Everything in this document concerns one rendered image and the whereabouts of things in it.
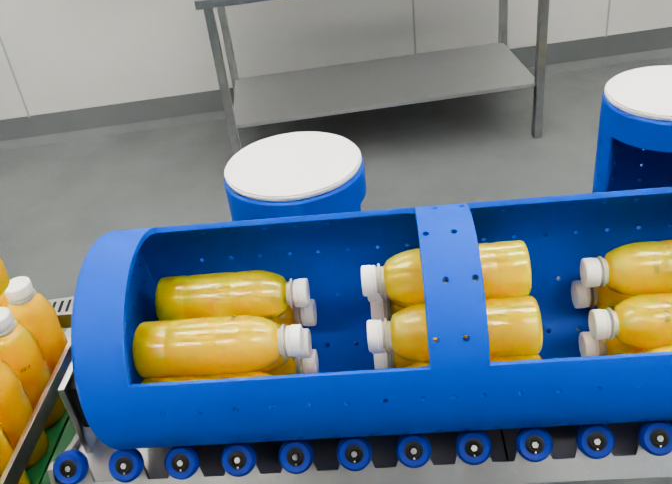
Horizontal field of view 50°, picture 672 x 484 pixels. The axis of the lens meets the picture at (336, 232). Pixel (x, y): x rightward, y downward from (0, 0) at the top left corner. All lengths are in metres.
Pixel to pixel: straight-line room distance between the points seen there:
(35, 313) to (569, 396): 0.76
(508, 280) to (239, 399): 0.34
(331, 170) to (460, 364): 0.68
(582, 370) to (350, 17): 3.59
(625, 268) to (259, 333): 0.47
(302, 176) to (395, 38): 3.00
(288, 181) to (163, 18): 2.97
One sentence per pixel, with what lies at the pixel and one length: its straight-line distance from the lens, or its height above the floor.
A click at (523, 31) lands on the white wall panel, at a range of 4.53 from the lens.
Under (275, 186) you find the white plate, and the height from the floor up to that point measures 1.04.
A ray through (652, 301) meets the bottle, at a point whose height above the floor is 1.10.
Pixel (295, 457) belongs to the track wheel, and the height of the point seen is 0.97.
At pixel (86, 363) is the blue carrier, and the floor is 1.16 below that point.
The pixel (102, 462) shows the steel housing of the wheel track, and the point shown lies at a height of 0.93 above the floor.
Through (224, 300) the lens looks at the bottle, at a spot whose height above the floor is 1.12.
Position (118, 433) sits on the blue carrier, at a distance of 0.92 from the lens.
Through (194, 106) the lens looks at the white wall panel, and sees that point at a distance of 4.42.
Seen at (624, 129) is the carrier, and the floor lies 0.99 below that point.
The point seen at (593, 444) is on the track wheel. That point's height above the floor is 0.96.
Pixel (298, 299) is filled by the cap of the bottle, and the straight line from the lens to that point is 0.96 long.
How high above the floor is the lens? 1.70
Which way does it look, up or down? 33 degrees down
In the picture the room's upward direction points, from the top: 7 degrees counter-clockwise
